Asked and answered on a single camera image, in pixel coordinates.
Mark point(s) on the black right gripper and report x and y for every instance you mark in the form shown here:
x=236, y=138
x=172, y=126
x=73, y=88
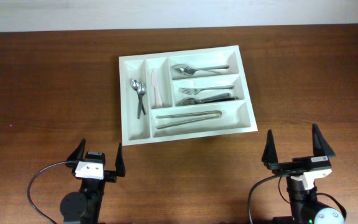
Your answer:
x=286, y=167

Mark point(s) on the black handled fork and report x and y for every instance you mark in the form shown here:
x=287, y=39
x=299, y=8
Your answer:
x=211, y=99

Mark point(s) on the small steel teaspoon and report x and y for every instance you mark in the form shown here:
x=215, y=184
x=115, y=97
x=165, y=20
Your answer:
x=135, y=84
x=141, y=91

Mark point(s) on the white plastic cutlery tray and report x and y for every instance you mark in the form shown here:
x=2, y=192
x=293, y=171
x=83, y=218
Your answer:
x=237, y=115

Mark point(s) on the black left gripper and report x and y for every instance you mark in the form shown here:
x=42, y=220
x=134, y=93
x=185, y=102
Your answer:
x=111, y=175

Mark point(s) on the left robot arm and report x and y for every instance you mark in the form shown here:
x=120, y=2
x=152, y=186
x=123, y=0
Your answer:
x=84, y=205

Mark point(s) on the steel fork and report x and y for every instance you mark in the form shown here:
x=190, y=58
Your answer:
x=195, y=91

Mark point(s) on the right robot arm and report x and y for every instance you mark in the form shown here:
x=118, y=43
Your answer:
x=305, y=207

